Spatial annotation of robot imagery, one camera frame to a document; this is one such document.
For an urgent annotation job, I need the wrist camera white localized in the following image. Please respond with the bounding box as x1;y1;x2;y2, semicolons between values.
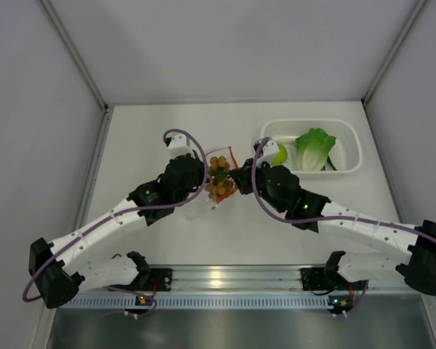
163;132;193;159
253;137;280;168

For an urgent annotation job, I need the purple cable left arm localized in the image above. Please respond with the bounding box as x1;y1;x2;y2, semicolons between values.
21;129;209;302

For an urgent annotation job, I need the dark green fake vegetable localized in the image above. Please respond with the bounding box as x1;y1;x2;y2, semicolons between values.
275;135;341;172

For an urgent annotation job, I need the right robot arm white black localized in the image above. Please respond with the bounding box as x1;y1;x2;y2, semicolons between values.
230;159;436;297

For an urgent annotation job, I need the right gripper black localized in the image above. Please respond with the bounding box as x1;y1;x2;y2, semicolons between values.
230;156;286;214

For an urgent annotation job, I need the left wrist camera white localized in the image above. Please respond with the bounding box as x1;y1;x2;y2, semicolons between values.
163;132;193;159

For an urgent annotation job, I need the right aluminium frame post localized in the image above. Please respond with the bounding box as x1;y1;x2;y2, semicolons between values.
361;0;429;108

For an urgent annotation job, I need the aluminium frame post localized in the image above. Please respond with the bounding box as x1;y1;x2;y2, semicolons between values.
36;0;108;111
361;0;429;108

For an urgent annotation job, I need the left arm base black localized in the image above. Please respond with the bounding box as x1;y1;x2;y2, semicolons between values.
140;268;173;292

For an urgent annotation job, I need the white perforated plastic basket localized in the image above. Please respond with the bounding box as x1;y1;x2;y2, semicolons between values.
261;119;363;179

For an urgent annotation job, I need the slotted grey cable duct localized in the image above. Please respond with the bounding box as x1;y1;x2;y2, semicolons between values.
68;293;353;310

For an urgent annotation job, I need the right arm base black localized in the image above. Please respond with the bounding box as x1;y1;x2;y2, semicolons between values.
300;267;331;292

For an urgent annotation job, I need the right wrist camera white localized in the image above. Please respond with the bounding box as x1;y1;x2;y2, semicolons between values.
253;137;280;168

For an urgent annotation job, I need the aluminium mounting rail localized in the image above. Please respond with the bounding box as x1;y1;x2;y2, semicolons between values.
79;264;350;294

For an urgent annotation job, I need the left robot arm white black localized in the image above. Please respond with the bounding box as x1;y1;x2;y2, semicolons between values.
28;154;209;309

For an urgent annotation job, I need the clear zip bag orange seal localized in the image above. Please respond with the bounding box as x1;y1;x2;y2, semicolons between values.
174;145;241;222

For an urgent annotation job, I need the green fake apple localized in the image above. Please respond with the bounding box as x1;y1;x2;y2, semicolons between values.
272;143;288;166

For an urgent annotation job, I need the brown fake longan bunch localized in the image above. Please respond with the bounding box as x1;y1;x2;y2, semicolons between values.
205;156;235;204

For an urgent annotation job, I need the green fake lettuce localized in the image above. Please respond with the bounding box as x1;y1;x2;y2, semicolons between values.
296;128;336;172

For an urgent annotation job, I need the left aluminium frame post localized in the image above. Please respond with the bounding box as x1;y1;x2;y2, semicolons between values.
36;0;108;111

